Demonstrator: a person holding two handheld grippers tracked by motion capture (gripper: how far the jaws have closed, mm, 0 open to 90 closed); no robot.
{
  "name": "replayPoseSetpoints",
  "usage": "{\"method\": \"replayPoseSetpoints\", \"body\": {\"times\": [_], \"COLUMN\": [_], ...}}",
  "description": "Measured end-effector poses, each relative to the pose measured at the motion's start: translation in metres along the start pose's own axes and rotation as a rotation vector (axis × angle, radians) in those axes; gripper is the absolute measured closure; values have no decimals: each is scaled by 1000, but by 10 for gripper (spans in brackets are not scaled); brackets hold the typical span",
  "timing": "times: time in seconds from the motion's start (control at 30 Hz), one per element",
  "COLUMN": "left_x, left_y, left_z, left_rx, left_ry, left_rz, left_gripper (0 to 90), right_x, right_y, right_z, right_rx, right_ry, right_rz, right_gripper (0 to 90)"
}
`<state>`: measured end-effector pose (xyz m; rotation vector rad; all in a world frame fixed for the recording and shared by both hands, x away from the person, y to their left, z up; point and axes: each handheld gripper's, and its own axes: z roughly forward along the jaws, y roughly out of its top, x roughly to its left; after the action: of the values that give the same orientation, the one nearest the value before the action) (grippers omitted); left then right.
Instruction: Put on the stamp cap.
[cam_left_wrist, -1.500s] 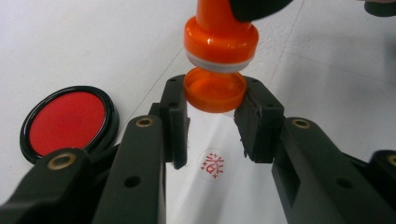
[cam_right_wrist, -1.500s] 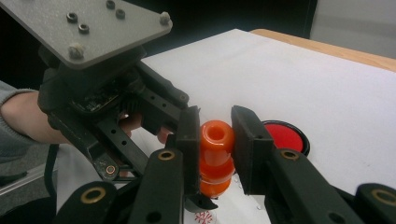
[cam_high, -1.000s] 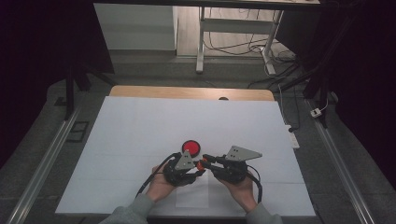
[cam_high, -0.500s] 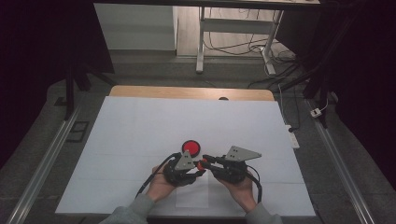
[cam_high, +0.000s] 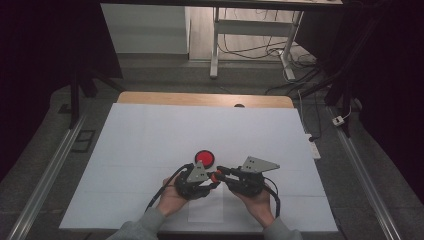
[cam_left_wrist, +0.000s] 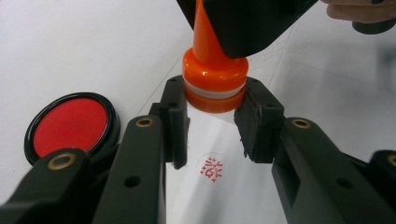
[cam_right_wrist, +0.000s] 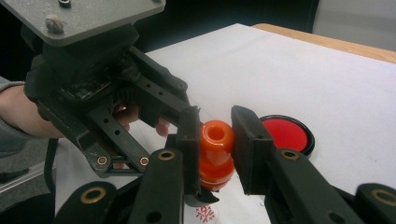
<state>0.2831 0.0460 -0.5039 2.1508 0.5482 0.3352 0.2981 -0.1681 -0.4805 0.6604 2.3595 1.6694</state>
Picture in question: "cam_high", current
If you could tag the white power strip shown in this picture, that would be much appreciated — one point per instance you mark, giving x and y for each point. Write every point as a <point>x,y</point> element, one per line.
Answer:
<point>313,146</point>

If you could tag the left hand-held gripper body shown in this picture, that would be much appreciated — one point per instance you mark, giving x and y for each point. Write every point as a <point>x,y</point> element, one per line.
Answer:
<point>191,185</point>

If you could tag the aluminium floor rail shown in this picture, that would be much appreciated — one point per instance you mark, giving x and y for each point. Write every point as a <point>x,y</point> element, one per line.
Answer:
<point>363,180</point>
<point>43,180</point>

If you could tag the orange stamp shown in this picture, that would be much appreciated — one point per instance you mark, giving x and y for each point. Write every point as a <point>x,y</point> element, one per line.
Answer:
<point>218,172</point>

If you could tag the white paper sheet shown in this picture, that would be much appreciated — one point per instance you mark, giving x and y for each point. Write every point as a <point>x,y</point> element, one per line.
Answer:
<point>206,206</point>

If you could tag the round red ink pad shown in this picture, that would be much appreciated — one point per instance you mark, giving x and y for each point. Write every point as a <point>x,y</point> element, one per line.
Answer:
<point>203,156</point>

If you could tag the dark floor socket plate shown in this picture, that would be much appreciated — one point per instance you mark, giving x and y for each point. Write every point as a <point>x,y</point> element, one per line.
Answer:
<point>83,140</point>

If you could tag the black curtain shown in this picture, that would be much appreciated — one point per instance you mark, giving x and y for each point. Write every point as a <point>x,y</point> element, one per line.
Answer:
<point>40,50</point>
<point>393,83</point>

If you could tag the wooden table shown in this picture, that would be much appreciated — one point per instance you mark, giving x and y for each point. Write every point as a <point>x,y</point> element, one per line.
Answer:
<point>200,99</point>

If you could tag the white desk frame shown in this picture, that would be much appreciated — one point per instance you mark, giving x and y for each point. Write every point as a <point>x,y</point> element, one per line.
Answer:
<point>253,28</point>

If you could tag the white table cover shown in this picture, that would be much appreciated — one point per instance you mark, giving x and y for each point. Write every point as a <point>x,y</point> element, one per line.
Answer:
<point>166,133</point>

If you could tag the orange stamp cap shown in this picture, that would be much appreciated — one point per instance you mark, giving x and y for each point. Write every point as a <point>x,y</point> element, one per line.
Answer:
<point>213,178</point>

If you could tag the white board panel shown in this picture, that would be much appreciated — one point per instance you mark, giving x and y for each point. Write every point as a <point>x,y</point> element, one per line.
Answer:
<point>143,28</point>

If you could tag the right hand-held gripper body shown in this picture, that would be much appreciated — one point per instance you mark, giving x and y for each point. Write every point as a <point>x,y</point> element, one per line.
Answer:
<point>250,181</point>

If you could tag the black tripod stand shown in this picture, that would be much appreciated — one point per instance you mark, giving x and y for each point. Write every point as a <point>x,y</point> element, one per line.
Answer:
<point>346,76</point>

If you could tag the person's left hand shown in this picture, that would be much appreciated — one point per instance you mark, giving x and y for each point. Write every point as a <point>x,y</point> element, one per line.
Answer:
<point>171,200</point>

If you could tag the small white plug adapter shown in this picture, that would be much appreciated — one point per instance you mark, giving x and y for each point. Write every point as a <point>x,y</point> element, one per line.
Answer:
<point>338,121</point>

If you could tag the person's right hand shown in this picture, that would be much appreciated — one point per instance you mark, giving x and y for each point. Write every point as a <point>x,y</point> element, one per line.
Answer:
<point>258,206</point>

